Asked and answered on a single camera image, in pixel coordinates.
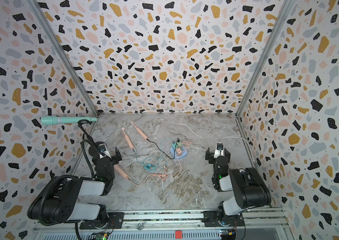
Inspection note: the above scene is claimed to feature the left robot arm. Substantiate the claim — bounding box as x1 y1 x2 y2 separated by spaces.
27 142 122 229

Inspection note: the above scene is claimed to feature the pink toothbrush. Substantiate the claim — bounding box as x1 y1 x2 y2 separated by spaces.
131 122 148 140
122 128 135 151
114 165 129 180

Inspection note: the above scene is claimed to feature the black charging cable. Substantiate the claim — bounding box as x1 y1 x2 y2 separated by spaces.
147 137 182 160

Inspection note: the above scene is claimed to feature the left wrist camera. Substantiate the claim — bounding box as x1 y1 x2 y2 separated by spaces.
98 143 111 158

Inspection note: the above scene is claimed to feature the pink charger cube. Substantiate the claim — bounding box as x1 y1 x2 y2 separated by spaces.
175 148 183 156

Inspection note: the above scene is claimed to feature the red button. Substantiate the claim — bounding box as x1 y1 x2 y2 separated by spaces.
174 231 182 239

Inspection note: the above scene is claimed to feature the pink charging cable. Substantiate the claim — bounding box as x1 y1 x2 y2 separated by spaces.
127 140 197 186

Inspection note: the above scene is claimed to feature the metal base rail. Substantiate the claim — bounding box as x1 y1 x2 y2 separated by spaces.
30 208 294 240

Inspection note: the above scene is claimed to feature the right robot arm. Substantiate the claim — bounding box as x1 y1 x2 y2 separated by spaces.
205 143 271 226

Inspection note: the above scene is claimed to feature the blue power strip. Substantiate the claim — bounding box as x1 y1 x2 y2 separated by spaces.
170 147 188 161

